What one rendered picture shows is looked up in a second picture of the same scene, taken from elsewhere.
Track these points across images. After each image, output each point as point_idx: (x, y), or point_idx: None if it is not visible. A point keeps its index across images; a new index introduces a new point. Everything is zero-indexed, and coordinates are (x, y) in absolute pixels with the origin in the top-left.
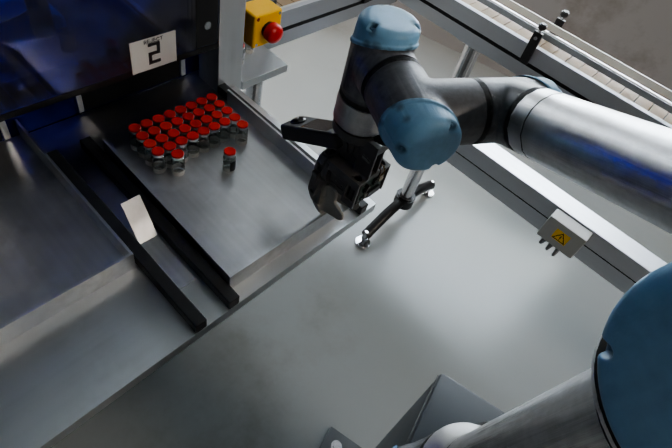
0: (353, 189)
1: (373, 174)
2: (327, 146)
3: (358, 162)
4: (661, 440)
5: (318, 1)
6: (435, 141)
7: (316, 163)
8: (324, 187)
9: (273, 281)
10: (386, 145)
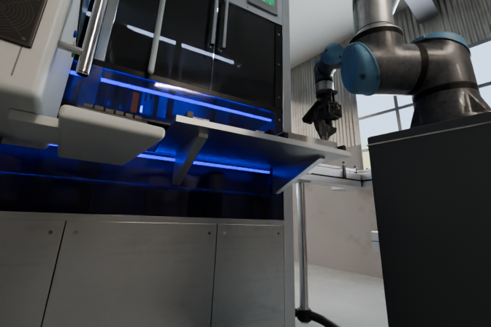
0: (326, 104)
1: (333, 101)
2: (316, 105)
3: (326, 100)
4: None
5: (322, 168)
6: (335, 47)
7: (314, 113)
8: (319, 121)
9: (303, 144)
10: (325, 63)
